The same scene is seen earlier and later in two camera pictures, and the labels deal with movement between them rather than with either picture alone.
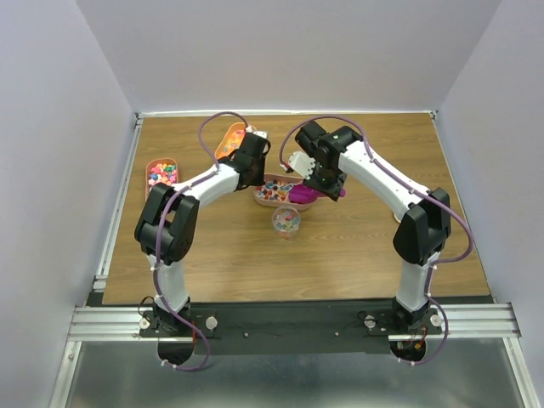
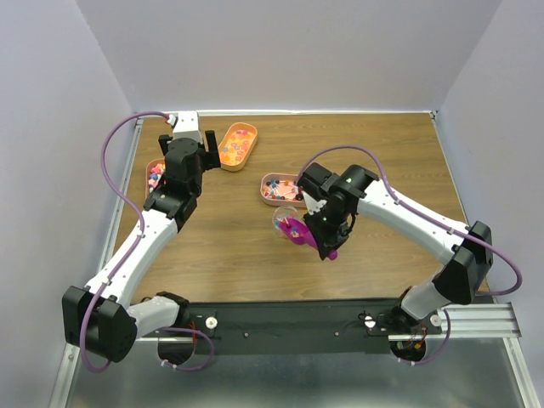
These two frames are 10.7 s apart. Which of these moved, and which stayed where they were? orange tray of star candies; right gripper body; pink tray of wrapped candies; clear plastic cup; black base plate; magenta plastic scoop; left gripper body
Moved: right gripper body; left gripper body; magenta plastic scoop
Stayed: pink tray of wrapped candies; black base plate; orange tray of star candies; clear plastic cup
